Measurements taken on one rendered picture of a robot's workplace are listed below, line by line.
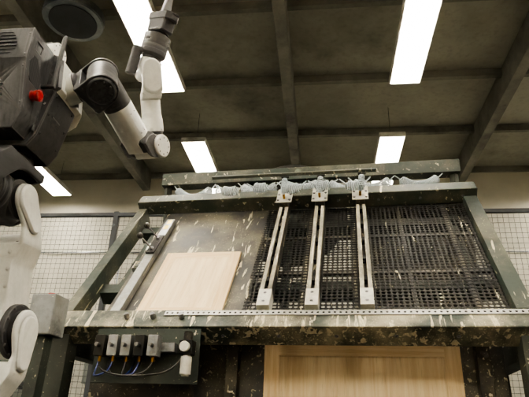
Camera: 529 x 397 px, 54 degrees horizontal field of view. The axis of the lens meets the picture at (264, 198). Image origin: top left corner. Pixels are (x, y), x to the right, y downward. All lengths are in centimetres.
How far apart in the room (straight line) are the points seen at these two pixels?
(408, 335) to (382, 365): 26
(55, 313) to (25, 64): 132
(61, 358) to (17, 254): 125
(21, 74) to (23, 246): 45
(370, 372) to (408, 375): 17
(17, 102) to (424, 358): 197
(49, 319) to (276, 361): 105
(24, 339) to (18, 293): 13
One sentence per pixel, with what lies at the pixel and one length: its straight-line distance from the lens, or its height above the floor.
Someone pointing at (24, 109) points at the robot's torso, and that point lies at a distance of 150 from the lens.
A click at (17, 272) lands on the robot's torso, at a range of 155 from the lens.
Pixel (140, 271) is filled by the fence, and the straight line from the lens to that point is 294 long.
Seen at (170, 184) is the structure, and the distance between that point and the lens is 403.
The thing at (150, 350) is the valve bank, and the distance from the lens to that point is 237.
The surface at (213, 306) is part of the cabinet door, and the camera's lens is 257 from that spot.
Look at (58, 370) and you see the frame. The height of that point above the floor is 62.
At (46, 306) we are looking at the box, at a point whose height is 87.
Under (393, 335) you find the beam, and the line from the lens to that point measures 235.
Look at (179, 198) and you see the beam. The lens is 355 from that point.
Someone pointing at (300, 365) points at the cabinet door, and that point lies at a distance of 256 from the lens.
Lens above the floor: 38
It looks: 25 degrees up
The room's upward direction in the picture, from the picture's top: 2 degrees clockwise
